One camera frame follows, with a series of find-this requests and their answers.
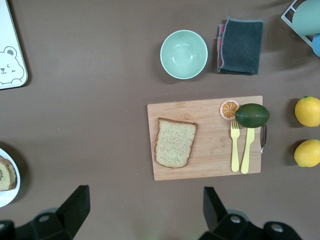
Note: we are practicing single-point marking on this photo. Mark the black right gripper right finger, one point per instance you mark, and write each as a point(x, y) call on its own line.
point(215, 212)

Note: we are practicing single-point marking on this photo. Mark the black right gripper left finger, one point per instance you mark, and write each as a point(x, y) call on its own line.
point(75, 207)

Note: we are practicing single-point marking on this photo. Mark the white round plate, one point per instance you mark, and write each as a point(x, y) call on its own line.
point(7, 198)

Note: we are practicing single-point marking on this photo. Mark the plain bread slice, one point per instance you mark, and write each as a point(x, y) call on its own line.
point(175, 142)

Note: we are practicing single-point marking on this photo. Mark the wooden cutting board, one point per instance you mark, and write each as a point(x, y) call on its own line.
point(212, 147)

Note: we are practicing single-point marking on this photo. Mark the yellow plastic fork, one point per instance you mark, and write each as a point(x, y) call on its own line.
point(235, 150)

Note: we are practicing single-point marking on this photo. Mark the yellow plastic knife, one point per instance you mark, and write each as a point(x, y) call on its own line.
point(247, 150)

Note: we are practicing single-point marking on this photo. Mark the bread slice under egg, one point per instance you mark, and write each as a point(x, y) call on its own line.
point(7, 178)

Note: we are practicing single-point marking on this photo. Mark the orange slice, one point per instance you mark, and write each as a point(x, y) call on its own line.
point(227, 110)

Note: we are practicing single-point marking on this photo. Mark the dark green avocado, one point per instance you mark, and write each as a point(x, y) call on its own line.
point(252, 115)

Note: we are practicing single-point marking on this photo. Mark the yellow lemon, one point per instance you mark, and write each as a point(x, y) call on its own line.
point(308, 111)
point(308, 153)

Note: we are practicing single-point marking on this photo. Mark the pale green bowl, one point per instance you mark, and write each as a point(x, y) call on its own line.
point(184, 54)

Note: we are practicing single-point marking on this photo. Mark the pink folded cloth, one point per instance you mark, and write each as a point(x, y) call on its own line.
point(220, 47)

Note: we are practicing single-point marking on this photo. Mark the grey folded cloth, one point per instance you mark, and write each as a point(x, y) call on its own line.
point(242, 46)

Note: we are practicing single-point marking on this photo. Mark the cream bear print tray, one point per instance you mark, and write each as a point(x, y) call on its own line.
point(10, 30)

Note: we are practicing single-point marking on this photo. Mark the blue cup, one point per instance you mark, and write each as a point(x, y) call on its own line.
point(316, 45)

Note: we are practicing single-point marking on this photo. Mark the pale green cup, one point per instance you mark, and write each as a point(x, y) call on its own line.
point(307, 17)

